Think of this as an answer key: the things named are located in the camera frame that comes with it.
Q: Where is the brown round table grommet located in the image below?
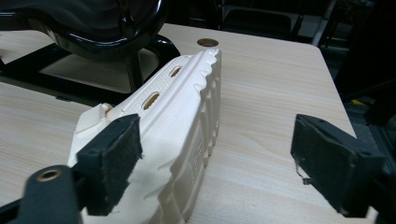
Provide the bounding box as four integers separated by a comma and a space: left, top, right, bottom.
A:
196, 37, 219, 48

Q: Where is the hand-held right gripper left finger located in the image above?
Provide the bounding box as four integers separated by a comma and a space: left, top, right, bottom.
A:
76, 113, 144, 217

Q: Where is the cream white slipper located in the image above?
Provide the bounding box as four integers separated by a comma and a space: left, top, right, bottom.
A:
67, 48, 222, 224

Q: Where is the two-tier shoe rack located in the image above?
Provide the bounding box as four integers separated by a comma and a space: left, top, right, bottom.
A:
0, 0, 181, 106

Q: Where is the white desk leg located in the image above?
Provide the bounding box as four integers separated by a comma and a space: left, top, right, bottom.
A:
311, 0, 339, 48

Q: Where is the black chair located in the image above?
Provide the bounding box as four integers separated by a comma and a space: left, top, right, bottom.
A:
218, 0, 304, 41

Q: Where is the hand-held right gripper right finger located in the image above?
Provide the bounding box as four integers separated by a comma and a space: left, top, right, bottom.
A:
290, 113, 387, 218

